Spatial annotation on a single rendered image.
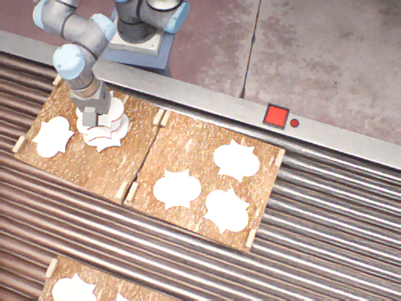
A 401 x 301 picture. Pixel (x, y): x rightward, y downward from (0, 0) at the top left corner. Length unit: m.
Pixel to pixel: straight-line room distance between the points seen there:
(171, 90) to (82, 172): 0.41
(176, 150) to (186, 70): 1.26
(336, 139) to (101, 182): 0.78
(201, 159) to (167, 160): 0.11
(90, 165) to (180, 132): 0.31
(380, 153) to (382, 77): 1.29
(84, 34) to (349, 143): 0.89
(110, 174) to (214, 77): 1.32
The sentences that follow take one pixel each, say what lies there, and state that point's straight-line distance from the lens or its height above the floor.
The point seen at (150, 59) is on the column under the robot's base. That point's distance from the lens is 1.60.
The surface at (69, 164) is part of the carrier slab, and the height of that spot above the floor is 0.94.
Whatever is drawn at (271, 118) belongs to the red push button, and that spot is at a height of 0.93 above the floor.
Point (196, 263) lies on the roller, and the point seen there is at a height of 0.92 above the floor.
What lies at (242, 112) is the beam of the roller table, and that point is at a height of 0.91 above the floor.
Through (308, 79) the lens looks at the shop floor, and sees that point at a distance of 2.59.
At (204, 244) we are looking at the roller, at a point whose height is 0.92.
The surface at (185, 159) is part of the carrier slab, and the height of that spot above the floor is 0.94.
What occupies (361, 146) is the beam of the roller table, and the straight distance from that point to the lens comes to 1.46.
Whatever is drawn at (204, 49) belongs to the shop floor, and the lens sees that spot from 2.65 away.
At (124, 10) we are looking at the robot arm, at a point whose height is 1.07.
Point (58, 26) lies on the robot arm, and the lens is 1.17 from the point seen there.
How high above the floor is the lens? 2.22
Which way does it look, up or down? 70 degrees down
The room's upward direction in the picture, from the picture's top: 8 degrees counter-clockwise
